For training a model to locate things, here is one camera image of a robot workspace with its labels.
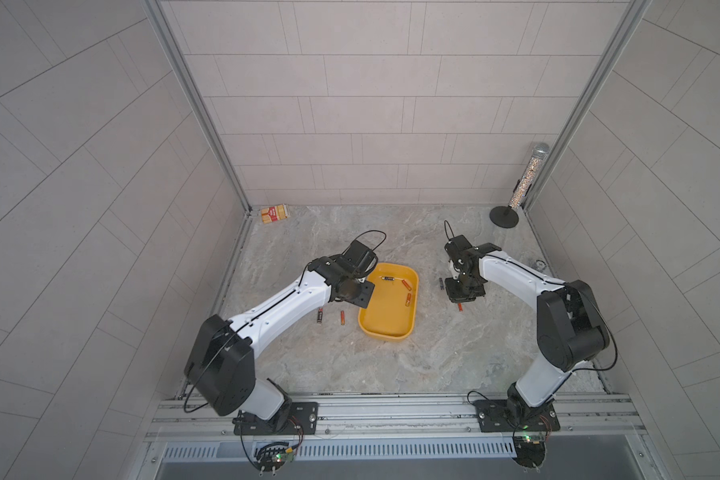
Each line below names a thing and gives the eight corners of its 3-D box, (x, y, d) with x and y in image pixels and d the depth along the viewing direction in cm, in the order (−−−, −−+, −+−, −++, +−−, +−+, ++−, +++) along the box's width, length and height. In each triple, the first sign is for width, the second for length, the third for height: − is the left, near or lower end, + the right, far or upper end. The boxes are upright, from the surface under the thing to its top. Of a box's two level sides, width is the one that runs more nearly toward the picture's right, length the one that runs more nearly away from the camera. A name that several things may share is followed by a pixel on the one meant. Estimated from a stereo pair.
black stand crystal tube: (490, 226, 113) (521, 161, 90) (502, 204, 121) (533, 139, 98) (507, 233, 111) (543, 169, 88) (519, 210, 119) (554, 146, 96)
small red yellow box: (262, 224, 113) (260, 220, 111) (261, 212, 117) (259, 208, 115) (291, 218, 115) (290, 214, 114) (289, 206, 119) (288, 202, 118)
